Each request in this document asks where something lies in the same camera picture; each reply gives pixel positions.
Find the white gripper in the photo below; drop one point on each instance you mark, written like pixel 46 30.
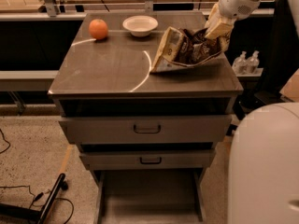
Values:
pixel 235 4

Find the brown chip bag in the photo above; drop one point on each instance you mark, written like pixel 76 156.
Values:
pixel 185 49

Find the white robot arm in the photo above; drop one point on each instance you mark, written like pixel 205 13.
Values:
pixel 263 172

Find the upper grey drawer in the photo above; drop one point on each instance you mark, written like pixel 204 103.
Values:
pixel 145 130

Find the grey drawer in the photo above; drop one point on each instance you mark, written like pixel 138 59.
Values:
pixel 140 160
pixel 145 130

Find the grey metal drawer cabinet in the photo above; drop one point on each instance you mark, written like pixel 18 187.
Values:
pixel 112 79

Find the middle grey drawer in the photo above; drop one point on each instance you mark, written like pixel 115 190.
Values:
pixel 140 160

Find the bottom open drawer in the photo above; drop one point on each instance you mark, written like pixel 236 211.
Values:
pixel 170 196

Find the right clear plastic bottle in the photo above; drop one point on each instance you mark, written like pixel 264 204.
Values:
pixel 252 62

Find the white bowl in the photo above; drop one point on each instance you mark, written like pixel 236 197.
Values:
pixel 140 26

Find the orange fruit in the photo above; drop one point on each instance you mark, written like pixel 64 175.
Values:
pixel 98 29

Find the grey side bench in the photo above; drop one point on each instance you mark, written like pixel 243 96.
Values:
pixel 26 80

